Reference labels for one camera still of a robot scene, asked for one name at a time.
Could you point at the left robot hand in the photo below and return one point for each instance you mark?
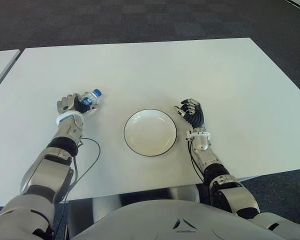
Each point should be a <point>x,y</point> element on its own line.
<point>66,105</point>

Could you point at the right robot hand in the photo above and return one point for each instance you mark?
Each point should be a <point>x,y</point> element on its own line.
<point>196,116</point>

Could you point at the clear water bottle blue cap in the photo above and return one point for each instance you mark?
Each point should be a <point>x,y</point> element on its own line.
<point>88,98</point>

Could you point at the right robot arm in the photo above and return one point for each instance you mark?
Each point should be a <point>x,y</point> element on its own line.
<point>230,197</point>

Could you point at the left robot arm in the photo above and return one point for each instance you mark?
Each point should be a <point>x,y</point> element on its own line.
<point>47,172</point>

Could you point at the white plate black rim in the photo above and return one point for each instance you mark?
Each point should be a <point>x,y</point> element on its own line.
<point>150,132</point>

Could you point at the white robot leg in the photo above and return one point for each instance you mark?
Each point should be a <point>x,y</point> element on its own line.
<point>187,192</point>

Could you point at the white side table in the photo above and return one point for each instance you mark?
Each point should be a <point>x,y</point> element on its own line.
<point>1,62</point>

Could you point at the grey robot torso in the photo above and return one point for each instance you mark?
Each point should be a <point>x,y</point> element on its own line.
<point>152,220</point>

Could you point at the grey table frame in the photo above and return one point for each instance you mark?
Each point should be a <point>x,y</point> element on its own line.
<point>90,212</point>

